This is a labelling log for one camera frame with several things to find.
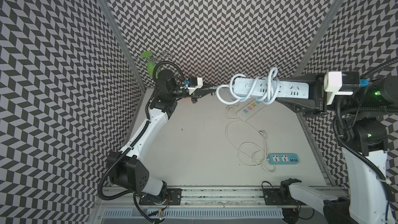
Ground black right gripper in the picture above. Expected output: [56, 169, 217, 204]
[275, 72, 364, 117]

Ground pale blue power strip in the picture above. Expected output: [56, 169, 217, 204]
[233, 77, 311, 100]

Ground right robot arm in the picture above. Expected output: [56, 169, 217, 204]
[276, 72, 398, 224]

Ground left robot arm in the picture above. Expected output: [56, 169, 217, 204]
[97, 69, 216, 204]

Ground white strip with coloured labels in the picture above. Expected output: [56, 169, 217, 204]
[236, 99, 266, 121]

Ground teal power strip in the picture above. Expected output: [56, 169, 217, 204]
[268, 153, 300, 165]

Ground green plastic banana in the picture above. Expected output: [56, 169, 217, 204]
[140, 51, 161, 78]

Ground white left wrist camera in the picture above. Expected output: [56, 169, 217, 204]
[184, 77, 204, 95]

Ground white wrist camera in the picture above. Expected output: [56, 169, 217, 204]
[323, 71, 369, 105]
[184, 77, 204, 95]

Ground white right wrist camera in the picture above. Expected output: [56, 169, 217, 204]
[323, 71, 369, 105]

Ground chrome wire stand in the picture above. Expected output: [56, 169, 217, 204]
[135, 51, 173, 68]

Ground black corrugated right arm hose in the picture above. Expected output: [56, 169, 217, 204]
[332, 56, 398, 206]

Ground cream cord of teal strip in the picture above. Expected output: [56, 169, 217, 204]
[224, 120, 277, 174]

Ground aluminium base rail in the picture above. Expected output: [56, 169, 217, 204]
[93, 186, 355, 222]

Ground right aluminium corner post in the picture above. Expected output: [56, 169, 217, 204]
[293, 0, 345, 77]

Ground aluminium corner post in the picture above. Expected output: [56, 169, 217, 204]
[97, 0, 146, 91]
[293, 0, 345, 77]

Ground left aluminium corner post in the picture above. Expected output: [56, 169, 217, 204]
[97, 0, 146, 91]

